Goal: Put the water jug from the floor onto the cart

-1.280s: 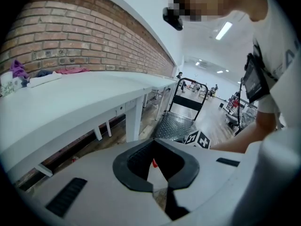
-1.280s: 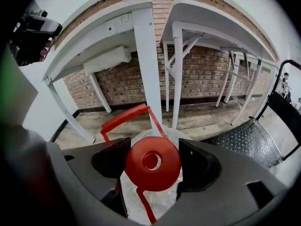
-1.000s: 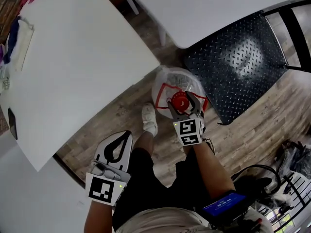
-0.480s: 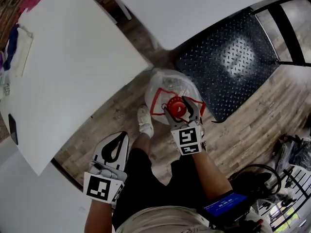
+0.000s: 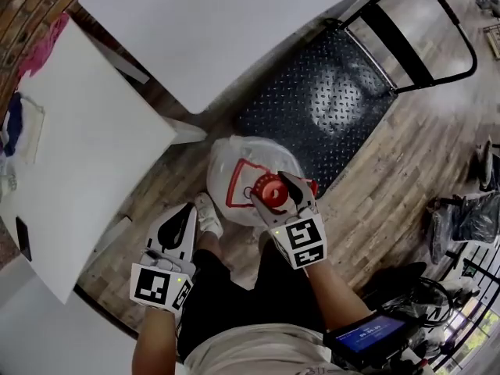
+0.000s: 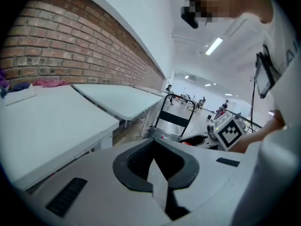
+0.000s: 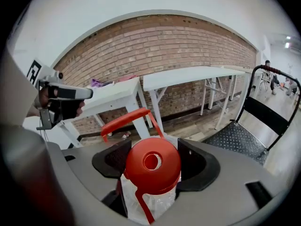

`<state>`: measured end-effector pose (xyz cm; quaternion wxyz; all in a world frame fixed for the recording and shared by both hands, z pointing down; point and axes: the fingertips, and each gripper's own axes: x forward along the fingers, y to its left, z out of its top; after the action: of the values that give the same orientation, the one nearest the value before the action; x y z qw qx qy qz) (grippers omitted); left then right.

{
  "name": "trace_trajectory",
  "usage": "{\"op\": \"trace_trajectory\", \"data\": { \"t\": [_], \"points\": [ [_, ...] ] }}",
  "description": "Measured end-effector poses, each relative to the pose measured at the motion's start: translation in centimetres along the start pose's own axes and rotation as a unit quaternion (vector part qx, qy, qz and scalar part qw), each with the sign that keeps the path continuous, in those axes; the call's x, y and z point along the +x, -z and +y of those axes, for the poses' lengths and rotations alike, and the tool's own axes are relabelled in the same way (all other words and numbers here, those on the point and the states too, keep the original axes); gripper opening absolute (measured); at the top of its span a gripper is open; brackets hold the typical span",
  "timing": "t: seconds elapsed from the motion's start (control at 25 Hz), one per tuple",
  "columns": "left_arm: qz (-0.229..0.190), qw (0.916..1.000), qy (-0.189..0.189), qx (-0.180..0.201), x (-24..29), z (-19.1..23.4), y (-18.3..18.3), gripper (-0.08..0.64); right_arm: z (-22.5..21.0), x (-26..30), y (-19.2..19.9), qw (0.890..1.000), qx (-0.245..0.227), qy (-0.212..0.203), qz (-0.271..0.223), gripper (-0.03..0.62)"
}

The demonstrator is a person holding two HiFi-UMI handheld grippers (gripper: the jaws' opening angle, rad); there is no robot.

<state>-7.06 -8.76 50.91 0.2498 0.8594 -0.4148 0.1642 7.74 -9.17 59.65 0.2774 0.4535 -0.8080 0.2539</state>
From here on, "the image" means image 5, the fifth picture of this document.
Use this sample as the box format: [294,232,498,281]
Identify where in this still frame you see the pink cloth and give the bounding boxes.
[17,12,70,78]

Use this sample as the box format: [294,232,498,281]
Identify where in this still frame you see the person's right forearm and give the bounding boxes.
[303,262,374,334]

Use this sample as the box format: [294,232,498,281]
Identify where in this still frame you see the wooden framed board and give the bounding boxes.
[483,24,500,60]

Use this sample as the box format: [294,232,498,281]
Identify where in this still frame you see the black cables bundle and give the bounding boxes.
[362,262,456,330]

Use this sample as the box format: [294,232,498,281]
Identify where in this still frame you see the dark blue cloth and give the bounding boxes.
[2,91,23,156]

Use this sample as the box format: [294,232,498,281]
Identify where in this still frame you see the clear water jug red cap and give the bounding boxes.
[205,134,320,229]

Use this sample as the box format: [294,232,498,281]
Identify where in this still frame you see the black metal rack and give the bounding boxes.
[441,243,500,375]

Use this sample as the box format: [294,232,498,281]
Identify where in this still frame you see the black platform cart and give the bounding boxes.
[233,0,478,202]

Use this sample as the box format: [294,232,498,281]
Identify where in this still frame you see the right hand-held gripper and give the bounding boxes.
[248,171,327,270]

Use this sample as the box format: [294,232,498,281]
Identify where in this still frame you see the black device with blue screen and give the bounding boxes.
[323,312,409,365]

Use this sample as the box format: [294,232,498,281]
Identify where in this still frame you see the person's left forearm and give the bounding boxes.
[131,306,181,375]

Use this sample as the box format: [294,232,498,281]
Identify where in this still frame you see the person's left leg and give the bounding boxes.
[194,229,224,255]

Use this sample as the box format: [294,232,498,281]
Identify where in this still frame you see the person's beige shirt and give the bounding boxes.
[182,323,347,375]

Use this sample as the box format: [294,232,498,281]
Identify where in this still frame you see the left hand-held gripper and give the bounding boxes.
[130,203,198,313]

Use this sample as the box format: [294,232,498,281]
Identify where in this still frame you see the white table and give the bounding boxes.
[0,263,138,375]
[0,12,208,305]
[77,0,386,116]

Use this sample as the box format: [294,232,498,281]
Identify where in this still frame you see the black phone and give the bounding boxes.
[14,216,34,263]

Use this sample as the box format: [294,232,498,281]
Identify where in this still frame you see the black office chair base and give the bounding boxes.
[473,134,500,192]

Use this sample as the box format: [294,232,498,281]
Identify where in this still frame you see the black plastic bags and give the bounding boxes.
[427,191,500,266]

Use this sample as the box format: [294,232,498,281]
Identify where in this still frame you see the clear plastic wrap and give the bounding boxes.
[0,150,19,203]

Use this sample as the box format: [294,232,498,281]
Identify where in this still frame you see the person's black shorts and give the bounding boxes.
[176,234,327,361]

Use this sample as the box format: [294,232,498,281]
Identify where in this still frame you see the person's white shoe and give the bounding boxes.
[194,191,224,238]

